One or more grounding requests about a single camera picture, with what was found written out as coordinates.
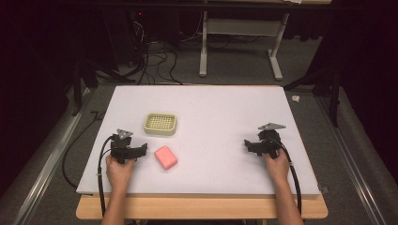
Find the crumpled white paper scrap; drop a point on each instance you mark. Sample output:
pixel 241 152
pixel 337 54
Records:
pixel 295 98

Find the pink soap bar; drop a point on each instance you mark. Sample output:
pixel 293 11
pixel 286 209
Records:
pixel 165 157

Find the white foam board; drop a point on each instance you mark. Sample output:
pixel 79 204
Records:
pixel 200 125

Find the black stand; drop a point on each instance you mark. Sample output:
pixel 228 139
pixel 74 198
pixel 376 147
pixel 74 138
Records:
pixel 84 81
pixel 325 84

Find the person's left hand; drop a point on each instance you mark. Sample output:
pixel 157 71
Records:
pixel 119 172

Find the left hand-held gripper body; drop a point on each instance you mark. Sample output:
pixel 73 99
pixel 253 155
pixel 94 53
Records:
pixel 120 146

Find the person's right hand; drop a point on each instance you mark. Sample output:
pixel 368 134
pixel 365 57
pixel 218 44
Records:
pixel 278 167

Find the white metal table frame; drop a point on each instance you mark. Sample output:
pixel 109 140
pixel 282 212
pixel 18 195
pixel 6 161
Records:
pixel 241 37

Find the metal floor rail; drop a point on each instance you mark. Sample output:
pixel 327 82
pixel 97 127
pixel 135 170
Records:
pixel 353 168
pixel 47 168

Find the cream soap dish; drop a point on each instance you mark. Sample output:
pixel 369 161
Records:
pixel 160 124

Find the wooden table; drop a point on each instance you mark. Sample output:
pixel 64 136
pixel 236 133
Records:
pixel 200 207

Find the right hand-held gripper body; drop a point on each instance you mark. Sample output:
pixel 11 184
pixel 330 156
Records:
pixel 267 142

